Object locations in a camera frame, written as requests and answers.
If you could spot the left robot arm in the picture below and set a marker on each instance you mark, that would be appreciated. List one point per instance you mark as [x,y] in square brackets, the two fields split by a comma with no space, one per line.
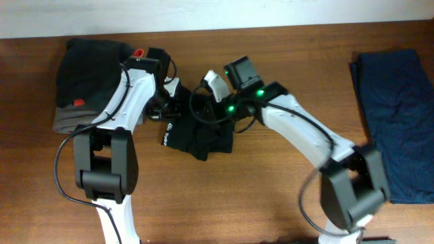
[106,165]

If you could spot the blue garment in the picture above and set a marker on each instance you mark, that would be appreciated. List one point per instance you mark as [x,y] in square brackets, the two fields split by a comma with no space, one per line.
[396,99]

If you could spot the black polo shirt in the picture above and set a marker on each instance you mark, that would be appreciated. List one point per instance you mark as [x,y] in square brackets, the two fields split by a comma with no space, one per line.
[188,135]

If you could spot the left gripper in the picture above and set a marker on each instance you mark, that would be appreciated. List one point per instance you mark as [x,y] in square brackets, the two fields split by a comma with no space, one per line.
[171,113]

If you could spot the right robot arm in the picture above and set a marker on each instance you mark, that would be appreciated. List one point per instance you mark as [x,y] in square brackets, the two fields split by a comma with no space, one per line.
[353,181]

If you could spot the folded grey garment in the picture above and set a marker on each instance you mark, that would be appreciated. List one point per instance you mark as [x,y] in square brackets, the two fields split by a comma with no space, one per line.
[71,118]

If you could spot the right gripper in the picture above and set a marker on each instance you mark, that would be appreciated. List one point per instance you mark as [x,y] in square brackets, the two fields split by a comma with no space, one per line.
[218,115]

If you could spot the folded black garment on stack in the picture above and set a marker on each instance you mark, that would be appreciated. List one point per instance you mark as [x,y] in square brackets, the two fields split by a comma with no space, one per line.
[78,50]

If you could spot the folded red garment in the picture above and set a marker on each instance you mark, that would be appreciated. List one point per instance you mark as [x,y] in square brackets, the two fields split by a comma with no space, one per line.
[79,101]

